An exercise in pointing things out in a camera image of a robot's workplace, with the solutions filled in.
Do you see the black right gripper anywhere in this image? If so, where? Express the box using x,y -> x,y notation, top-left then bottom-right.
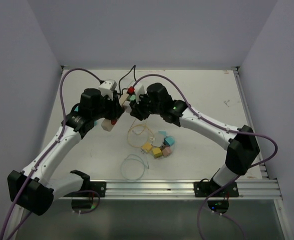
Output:
130,91 -> 163,121

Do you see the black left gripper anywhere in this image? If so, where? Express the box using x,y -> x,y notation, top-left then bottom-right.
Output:
91,91 -> 122,120

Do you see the beige power strip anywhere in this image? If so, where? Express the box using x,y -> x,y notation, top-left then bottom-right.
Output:
101,93 -> 129,132

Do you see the teal charger plug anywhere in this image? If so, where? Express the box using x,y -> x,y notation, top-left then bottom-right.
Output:
158,130 -> 167,137
164,136 -> 175,146

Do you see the yellow charger plug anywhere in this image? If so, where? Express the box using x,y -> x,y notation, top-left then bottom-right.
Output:
140,142 -> 152,153
151,147 -> 163,159

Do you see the pink charger plug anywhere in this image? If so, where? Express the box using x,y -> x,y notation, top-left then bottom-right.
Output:
162,146 -> 172,157

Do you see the white charger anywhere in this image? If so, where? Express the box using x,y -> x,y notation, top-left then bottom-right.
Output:
122,100 -> 132,113
151,133 -> 165,148

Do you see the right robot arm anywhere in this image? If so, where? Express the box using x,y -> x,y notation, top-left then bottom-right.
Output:
127,83 -> 260,196

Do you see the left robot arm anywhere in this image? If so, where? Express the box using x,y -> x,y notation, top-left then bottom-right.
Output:
8,88 -> 124,216

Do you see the green charger on beige strip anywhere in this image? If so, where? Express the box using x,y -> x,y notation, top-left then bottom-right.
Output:
128,94 -> 136,101

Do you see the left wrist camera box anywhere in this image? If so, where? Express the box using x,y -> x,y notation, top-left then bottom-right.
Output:
98,79 -> 117,100

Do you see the yellow thin cable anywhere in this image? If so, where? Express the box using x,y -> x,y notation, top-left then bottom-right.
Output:
127,119 -> 153,148

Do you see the right wrist camera red mount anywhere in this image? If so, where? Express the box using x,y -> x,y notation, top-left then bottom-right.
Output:
127,83 -> 145,103

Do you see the light teal thin cable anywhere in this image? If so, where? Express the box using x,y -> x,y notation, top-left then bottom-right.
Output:
120,136 -> 175,181

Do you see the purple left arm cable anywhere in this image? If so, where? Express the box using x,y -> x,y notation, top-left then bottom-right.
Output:
0,67 -> 105,240

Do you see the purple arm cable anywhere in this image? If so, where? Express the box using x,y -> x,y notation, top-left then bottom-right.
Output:
0,67 -> 105,240
133,73 -> 278,240

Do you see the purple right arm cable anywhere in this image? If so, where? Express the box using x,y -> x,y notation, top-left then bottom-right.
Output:
133,73 -> 278,240

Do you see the aluminium table edge rail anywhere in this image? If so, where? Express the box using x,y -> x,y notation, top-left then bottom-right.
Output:
19,66 -> 285,201

